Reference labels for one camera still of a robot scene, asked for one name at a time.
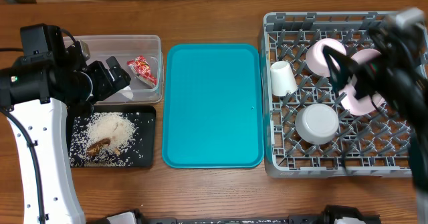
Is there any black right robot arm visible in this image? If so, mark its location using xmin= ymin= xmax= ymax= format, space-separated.
xmin=322 ymin=24 xmax=427 ymax=223

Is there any red snack wrapper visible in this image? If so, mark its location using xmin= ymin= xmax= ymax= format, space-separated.
xmin=127 ymin=55 xmax=157 ymax=88

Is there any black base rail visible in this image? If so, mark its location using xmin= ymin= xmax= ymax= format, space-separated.
xmin=100 ymin=205 xmax=382 ymax=224

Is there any small pink bowl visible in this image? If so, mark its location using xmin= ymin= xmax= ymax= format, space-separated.
xmin=306 ymin=38 xmax=346 ymax=77

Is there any rice pile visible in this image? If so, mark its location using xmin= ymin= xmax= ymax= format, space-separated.
xmin=69 ymin=112 xmax=154 ymax=167

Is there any grey dish rack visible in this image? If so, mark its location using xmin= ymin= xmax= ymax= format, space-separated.
xmin=260 ymin=11 xmax=427 ymax=178

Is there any white bowl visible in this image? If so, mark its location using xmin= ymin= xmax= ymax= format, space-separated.
xmin=295 ymin=104 xmax=339 ymax=145

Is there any white plate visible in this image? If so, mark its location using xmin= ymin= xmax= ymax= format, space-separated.
xmin=339 ymin=49 xmax=385 ymax=116

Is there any teal tray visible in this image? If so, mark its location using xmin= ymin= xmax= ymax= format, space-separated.
xmin=162 ymin=43 xmax=264 ymax=169

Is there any cream paper cup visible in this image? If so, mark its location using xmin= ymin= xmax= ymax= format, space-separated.
xmin=270 ymin=61 xmax=298 ymax=97

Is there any clear plastic bin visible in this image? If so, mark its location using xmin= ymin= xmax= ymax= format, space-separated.
xmin=75 ymin=35 xmax=164 ymax=105

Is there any black tray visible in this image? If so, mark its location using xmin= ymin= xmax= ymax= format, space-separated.
xmin=66 ymin=104 xmax=157 ymax=169

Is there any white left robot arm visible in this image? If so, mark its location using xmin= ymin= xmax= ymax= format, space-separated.
xmin=1 ymin=23 xmax=130 ymax=223

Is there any brown food scrap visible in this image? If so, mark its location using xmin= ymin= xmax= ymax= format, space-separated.
xmin=86 ymin=138 xmax=111 ymax=156

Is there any white tissue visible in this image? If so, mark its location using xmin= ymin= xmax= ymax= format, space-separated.
xmin=120 ymin=86 xmax=134 ymax=100

